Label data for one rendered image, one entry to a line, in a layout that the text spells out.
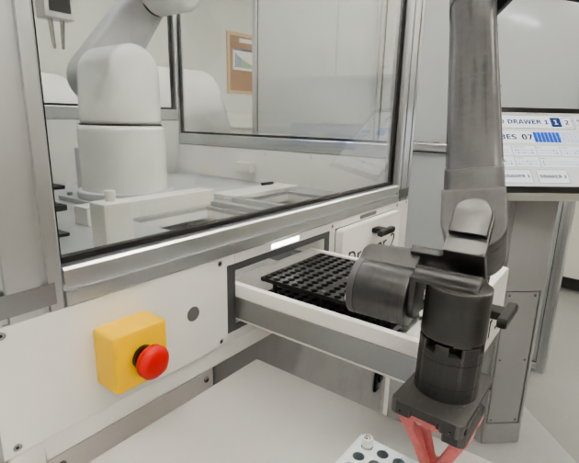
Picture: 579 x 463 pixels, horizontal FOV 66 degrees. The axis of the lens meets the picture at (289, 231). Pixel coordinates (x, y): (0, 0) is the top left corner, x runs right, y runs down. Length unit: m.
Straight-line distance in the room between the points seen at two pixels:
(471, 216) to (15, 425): 0.50
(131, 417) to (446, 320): 0.44
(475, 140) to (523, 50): 1.85
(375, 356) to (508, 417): 1.30
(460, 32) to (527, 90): 1.69
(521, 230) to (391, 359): 1.05
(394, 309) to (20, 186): 0.37
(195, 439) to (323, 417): 0.17
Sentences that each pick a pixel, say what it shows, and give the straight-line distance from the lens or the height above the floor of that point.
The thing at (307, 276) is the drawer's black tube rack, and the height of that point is 0.90.
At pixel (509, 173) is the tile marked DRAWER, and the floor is 1.01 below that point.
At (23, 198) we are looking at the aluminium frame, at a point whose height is 1.07.
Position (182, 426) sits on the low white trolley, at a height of 0.76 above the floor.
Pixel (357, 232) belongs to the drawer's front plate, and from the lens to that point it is 0.98.
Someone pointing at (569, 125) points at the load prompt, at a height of 1.15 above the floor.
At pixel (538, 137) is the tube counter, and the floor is 1.11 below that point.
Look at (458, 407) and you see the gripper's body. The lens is 0.45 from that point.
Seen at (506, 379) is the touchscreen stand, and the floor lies 0.29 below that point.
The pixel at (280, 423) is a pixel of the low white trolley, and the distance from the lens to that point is 0.63.
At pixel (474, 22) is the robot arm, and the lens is 0.64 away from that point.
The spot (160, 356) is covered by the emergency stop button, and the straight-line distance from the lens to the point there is 0.54.
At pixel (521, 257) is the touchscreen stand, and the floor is 0.73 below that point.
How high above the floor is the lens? 1.15
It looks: 14 degrees down
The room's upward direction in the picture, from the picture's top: 1 degrees clockwise
